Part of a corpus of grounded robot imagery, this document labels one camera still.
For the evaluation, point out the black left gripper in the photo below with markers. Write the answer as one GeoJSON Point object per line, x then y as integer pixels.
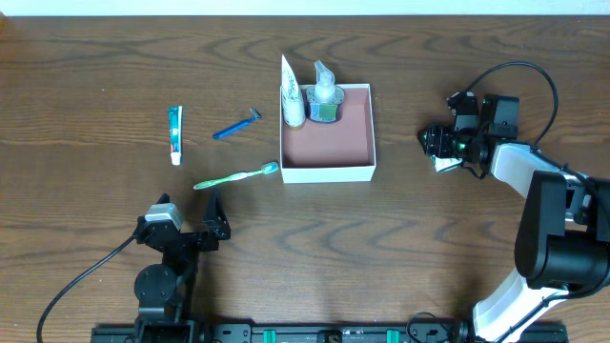
{"type": "Point", "coordinates": [186, 238]}

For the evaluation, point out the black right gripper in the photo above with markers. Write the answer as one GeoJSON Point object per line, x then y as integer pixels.
{"type": "Point", "coordinates": [438, 143]}

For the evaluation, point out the green white soap packet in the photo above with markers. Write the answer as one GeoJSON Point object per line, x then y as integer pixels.
{"type": "Point", "coordinates": [446, 164]}

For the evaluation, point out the teal Colgate toothpaste tube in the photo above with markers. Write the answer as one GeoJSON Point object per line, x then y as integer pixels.
{"type": "Point", "coordinates": [175, 115]}

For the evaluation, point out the clear soap pump bottle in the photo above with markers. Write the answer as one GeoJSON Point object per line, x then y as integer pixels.
{"type": "Point", "coordinates": [325, 97]}

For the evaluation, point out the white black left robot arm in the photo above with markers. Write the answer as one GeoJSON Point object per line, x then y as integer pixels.
{"type": "Point", "coordinates": [165, 290]}

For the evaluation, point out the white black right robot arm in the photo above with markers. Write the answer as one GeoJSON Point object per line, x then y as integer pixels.
{"type": "Point", "coordinates": [562, 247]}

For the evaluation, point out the green Colgate toothbrush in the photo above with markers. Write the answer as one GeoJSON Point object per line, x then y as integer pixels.
{"type": "Point", "coordinates": [268, 168]}

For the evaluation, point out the white box pink interior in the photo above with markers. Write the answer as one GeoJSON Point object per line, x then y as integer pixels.
{"type": "Point", "coordinates": [343, 151]}

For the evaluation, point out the blue disposable razor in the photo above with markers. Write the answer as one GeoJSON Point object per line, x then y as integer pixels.
{"type": "Point", "coordinates": [255, 115]}

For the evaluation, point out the white Pantene tube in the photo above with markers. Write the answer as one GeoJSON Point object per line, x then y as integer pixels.
{"type": "Point", "coordinates": [292, 101]}

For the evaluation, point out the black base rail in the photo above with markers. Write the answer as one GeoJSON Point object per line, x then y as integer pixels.
{"type": "Point", "coordinates": [244, 333]}

